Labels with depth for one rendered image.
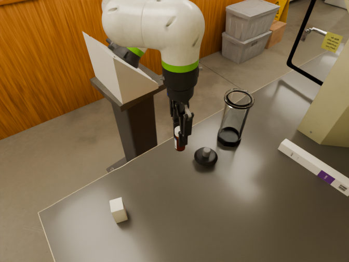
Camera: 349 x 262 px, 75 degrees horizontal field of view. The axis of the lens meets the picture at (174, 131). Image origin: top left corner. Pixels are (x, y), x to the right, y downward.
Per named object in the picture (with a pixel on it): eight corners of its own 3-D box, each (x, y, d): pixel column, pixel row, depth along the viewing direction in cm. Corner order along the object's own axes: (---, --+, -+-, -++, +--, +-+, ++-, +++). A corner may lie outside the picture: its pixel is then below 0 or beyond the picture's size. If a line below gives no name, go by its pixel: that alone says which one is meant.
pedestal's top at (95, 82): (91, 84, 132) (89, 79, 129) (136, 65, 147) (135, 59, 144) (121, 112, 116) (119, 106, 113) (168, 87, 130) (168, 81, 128)
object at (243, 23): (273, 31, 313) (281, 5, 289) (244, 43, 289) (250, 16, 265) (250, 22, 336) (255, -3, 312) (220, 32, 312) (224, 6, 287)
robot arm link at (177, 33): (201, 11, 41) (211, -7, 49) (137, 6, 44) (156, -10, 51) (197, 77, 51) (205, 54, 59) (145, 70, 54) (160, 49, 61)
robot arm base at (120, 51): (96, 39, 122) (102, 29, 120) (116, 51, 134) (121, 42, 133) (123, 61, 109) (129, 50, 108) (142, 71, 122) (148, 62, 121)
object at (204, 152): (221, 161, 90) (224, 152, 85) (204, 173, 86) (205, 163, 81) (206, 147, 95) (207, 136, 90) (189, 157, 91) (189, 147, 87)
